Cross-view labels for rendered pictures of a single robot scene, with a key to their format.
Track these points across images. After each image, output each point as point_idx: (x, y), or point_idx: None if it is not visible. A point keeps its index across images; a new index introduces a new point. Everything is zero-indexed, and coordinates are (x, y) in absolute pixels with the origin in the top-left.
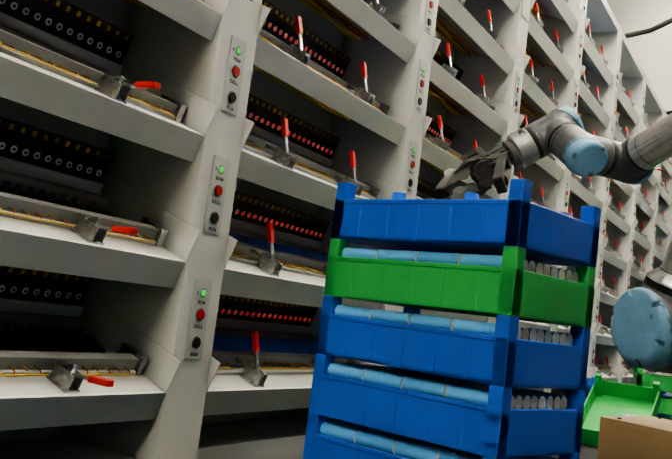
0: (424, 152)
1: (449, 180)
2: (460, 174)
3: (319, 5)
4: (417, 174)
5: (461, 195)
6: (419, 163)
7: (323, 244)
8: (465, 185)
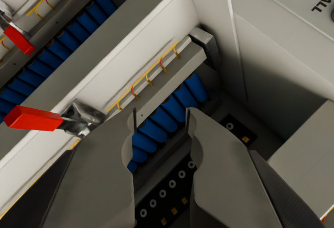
0: (310, 151)
1: (216, 126)
2: (236, 172)
3: None
4: (289, 43)
5: (112, 139)
6: (317, 70)
7: None
8: (134, 200)
